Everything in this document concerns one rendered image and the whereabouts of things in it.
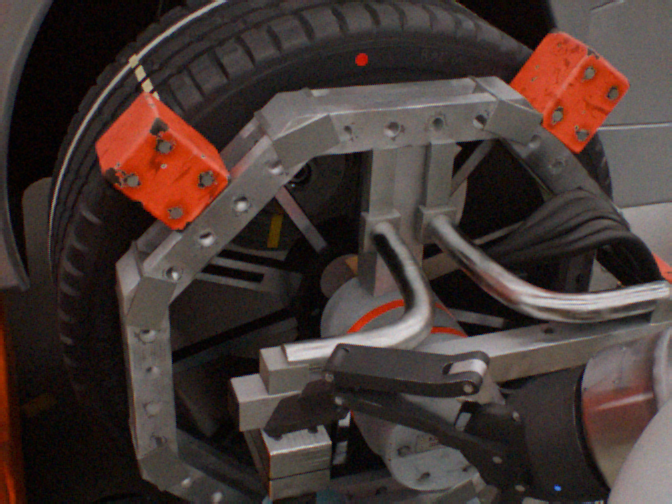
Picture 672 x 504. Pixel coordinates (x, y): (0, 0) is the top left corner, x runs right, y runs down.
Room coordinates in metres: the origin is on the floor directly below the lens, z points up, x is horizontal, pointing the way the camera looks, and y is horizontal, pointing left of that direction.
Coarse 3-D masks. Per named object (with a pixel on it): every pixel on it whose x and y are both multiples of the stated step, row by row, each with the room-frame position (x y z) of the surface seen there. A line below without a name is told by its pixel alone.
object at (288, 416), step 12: (276, 408) 0.47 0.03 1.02; (288, 408) 0.47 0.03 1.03; (300, 408) 0.46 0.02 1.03; (324, 408) 0.44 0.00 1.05; (336, 408) 0.43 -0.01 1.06; (276, 420) 0.46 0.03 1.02; (288, 420) 0.45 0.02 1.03; (300, 420) 0.44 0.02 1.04; (312, 420) 0.44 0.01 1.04; (324, 420) 0.44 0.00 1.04; (336, 420) 0.43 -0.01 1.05; (276, 432) 0.45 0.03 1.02; (288, 432) 0.45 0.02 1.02
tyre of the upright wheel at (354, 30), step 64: (192, 0) 1.00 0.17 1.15; (256, 0) 0.94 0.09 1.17; (320, 0) 0.90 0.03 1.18; (384, 0) 0.92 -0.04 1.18; (448, 0) 1.02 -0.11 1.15; (192, 64) 0.83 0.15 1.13; (256, 64) 0.81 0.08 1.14; (320, 64) 0.83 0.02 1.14; (384, 64) 0.85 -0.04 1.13; (448, 64) 0.88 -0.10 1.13; (512, 64) 0.90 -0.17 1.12; (64, 192) 0.85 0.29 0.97; (64, 256) 0.78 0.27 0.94; (64, 320) 0.75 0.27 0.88; (128, 448) 0.76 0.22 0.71
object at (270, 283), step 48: (480, 144) 0.92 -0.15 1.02; (288, 192) 0.84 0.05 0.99; (480, 192) 1.11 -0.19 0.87; (528, 192) 0.97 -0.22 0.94; (336, 240) 0.87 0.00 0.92; (480, 240) 0.92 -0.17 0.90; (288, 288) 0.84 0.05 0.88; (432, 288) 1.12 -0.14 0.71; (480, 288) 1.05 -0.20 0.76; (240, 336) 0.83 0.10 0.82; (192, 384) 0.89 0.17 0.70; (192, 432) 0.79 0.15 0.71; (240, 432) 0.83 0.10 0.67; (336, 432) 0.87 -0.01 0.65
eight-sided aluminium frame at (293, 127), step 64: (256, 128) 0.77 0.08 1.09; (320, 128) 0.74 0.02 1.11; (384, 128) 0.78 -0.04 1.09; (448, 128) 0.79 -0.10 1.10; (512, 128) 0.81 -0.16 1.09; (256, 192) 0.72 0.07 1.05; (128, 256) 0.73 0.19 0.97; (192, 256) 0.70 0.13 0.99; (128, 320) 0.68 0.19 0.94; (128, 384) 0.72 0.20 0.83; (512, 384) 0.90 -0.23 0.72; (192, 448) 0.74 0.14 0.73
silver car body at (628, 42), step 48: (0, 0) 1.01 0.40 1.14; (576, 0) 1.27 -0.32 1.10; (624, 0) 1.30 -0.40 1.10; (0, 48) 1.01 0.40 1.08; (624, 48) 1.31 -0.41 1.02; (0, 96) 1.00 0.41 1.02; (624, 96) 1.31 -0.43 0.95; (624, 144) 1.32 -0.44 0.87; (624, 192) 1.33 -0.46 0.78; (0, 240) 1.00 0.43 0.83; (0, 288) 0.99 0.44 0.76
